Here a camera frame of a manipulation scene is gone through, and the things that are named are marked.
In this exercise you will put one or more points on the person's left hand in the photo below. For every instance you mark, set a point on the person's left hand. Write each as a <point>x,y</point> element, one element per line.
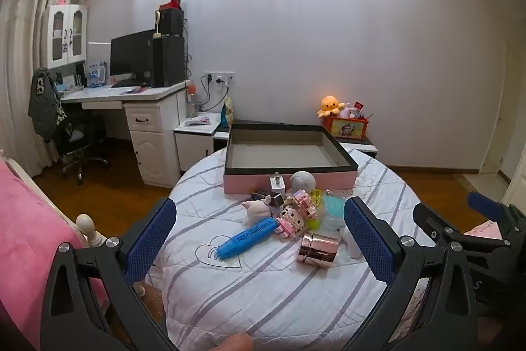
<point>236,343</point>

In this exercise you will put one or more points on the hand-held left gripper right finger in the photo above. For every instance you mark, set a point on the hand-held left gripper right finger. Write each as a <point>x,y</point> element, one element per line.
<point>370,240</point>

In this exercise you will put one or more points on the yellow blue snack bag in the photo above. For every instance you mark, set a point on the yellow blue snack bag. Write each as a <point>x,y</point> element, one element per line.
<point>227,112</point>

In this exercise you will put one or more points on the small dark box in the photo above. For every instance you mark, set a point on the small dark box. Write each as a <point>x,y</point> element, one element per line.
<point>265,195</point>

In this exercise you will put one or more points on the white door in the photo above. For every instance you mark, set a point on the white door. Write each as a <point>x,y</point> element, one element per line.
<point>509,129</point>

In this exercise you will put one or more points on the red card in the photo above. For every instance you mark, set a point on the red card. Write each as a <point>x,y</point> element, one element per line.
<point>359,106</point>

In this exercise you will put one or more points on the white nightstand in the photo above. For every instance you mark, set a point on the white nightstand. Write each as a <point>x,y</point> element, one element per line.
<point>193,149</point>

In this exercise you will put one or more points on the blue box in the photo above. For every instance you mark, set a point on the blue box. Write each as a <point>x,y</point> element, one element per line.
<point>95,73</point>

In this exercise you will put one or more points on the black computer tower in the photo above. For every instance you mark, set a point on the black computer tower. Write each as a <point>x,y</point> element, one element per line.
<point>168,61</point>

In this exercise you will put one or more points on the orange octopus plush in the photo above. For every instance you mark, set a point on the orange octopus plush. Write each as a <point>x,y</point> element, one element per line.
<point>330,105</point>

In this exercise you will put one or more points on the white wall socket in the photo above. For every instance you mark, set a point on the white wall socket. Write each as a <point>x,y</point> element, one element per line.
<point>220,78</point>

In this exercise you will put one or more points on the clear bottle orange cap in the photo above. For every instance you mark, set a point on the clear bottle orange cap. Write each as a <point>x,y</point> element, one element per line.
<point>191,102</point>

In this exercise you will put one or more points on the white plug charger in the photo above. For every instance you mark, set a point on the white plug charger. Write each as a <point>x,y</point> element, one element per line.
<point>276,184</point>

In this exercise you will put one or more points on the pink cardboard box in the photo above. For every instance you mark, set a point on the pink cardboard box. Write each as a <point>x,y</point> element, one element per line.
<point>287,180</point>

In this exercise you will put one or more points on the white round figurine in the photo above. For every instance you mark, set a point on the white round figurine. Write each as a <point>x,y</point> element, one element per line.
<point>303,180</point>

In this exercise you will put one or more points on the pink plush toy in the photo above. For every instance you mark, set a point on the pink plush toy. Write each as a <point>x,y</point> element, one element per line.
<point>347,111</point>

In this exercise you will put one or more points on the pink blanket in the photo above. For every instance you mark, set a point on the pink blanket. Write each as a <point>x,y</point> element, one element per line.
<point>28,219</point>

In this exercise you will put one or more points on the black speaker box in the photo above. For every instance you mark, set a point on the black speaker box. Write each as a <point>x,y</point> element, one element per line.
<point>171,21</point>

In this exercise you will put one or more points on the pink book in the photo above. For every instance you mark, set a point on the pink book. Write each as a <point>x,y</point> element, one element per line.
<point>135,89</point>

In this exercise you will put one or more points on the orange storage box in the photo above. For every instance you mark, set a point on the orange storage box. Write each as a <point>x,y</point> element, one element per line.
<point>345,127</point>

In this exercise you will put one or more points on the pink printed pillow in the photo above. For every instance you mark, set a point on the pink printed pillow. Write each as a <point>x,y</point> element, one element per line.
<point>485,229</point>

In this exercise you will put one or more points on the black office chair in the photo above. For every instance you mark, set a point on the black office chair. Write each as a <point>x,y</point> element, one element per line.
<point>78,137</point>

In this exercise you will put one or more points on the grey jacket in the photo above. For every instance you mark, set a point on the grey jacket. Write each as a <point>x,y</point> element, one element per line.
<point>41,104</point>

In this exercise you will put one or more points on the pink white packet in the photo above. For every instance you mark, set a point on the pink white packet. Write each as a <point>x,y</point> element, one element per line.
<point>196,121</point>

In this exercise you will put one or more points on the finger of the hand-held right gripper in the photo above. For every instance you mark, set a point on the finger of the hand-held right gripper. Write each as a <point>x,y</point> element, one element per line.
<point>485,206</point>
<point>431,217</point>

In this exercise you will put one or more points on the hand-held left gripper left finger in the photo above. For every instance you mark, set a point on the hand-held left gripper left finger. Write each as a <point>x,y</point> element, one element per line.
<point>152,236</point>

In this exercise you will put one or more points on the yellow highlighter pen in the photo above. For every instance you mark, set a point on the yellow highlighter pen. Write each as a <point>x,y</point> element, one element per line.
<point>316,197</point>

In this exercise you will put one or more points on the white desk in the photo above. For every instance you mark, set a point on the white desk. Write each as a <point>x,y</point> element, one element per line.
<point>152,137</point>

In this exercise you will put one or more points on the beige curtain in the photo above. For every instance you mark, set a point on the beige curtain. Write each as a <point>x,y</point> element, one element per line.
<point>20,46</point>

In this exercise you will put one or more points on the white bed post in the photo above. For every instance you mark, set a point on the white bed post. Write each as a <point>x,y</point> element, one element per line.
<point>86,223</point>

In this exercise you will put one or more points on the white glass-door cabinet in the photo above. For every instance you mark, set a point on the white glass-door cabinet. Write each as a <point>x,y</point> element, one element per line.
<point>61,34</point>

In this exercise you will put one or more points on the pink block figure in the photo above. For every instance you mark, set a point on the pink block figure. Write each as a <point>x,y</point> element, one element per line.
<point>294,217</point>

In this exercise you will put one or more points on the rose gold jar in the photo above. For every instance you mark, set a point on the rose gold jar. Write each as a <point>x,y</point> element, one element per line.
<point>318,250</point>

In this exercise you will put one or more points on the small white desk ornament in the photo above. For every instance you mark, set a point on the small white desk ornament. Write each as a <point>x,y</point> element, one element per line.
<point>157,22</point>

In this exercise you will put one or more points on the black computer monitor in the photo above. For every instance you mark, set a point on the black computer monitor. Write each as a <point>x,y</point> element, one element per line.
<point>131,55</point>

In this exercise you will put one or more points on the blue marker pen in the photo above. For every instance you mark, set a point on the blue marker pen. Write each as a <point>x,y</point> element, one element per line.
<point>246,238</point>

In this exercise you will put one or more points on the black keyboard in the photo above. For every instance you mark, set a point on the black keyboard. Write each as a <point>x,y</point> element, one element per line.
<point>127,83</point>

